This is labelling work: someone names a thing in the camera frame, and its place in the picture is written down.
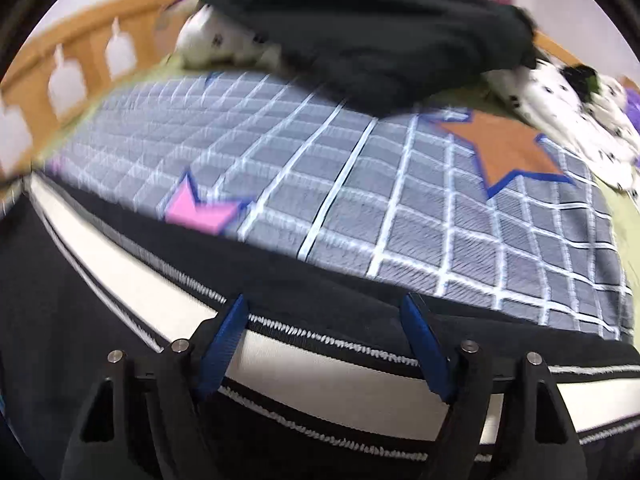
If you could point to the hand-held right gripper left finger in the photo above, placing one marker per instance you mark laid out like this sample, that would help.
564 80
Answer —
225 345

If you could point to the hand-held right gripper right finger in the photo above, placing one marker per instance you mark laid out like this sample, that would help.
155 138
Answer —
427 350

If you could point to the black pants with white stripe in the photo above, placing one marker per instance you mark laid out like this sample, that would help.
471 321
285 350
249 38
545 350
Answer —
325 310

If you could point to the grey checked blanket with stars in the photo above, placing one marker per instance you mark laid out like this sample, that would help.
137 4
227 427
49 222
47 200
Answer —
350 200

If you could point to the white dotted quilt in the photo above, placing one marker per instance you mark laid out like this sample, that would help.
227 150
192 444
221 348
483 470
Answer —
565 110

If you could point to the small dark cloth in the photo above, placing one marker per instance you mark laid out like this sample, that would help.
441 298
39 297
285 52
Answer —
580 77

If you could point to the purple plush toy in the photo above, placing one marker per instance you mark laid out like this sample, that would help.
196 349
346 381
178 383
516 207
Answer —
634 105

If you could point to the black garment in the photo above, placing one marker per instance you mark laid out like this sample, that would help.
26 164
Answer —
350 35

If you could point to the wooden bed frame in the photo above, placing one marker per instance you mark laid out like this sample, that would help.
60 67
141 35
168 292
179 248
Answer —
85 45

